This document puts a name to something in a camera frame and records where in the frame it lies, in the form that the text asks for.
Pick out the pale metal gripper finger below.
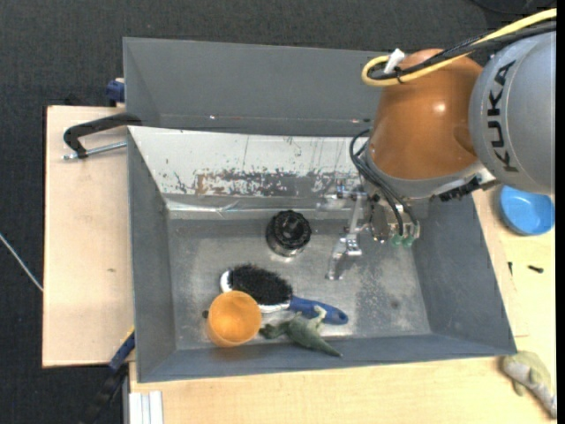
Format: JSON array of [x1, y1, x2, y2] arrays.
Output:
[[325, 234, 364, 281], [316, 185, 355, 211]]

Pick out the green toy dinosaur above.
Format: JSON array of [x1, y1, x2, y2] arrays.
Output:
[[258, 306, 343, 359]]

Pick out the blue bowl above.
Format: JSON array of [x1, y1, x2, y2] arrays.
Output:
[[499, 185, 556, 237]]

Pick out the black ribbed round lid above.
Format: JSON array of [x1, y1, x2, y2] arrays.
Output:
[[265, 209, 313, 258]]

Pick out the grey metal bin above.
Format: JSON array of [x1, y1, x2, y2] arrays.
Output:
[[122, 36, 518, 383]]

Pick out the black brush with blue handle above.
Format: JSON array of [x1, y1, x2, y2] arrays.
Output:
[[219, 262, 350, 326]]

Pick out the orange plastic cup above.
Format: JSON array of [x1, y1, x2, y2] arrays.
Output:
[[206, 290, 264, 349]]

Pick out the pale wood board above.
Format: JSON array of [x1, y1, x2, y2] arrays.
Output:
[[41, 105, 136, 368]]

